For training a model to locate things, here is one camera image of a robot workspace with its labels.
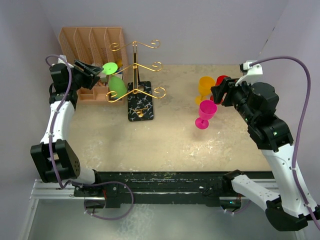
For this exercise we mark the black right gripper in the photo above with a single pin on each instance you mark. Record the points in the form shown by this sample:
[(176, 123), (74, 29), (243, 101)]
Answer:
[(230, 87)]

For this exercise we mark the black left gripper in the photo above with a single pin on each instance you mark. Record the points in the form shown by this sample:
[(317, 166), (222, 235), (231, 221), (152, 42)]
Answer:
[(90, 80)]

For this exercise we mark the red plastic wine glass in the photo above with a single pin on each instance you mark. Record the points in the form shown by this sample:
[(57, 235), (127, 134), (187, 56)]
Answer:
[(217, 83)]

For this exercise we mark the yellow plastic wine glass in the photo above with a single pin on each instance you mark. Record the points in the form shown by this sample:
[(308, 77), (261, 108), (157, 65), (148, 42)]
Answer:
[(204, 88)]

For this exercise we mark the pink plastic wine glass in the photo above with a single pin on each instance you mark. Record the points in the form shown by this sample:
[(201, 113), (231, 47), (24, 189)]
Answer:
[(207, 109)]

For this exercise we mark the green plastic wine glass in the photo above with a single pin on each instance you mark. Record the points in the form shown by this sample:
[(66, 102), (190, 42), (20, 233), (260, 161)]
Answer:
[(115, 83)]

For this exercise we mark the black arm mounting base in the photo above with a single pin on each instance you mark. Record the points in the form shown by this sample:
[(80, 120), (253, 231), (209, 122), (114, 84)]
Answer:
[(164, 188)]

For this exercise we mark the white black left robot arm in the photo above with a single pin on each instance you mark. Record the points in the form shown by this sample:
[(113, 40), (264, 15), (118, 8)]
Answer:
[(53, 157)]

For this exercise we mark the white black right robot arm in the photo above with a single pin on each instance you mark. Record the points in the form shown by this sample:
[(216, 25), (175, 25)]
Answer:
[(286, 210)]

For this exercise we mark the papers in organizer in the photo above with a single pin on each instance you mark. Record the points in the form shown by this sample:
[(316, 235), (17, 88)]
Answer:
[(100, 82)]

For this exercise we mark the peach plastic file organizer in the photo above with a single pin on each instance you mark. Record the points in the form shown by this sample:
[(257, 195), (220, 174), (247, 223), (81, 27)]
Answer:
[(91, 45)]

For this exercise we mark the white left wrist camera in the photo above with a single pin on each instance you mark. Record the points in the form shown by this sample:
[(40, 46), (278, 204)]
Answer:
[(62, 59)]

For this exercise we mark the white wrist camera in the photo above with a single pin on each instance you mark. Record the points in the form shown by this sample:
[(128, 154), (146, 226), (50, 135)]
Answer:
[(62, 59), (251, 73)]

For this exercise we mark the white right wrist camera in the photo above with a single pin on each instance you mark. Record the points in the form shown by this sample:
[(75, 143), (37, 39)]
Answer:
[(251, 73)]

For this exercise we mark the gold wire wine glass rack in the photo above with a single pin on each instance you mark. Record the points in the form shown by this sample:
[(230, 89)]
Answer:
[(139, 94)]

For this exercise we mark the aluminium frame rail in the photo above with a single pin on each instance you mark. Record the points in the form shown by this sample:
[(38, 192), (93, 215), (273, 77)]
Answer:
[(104, 140)]

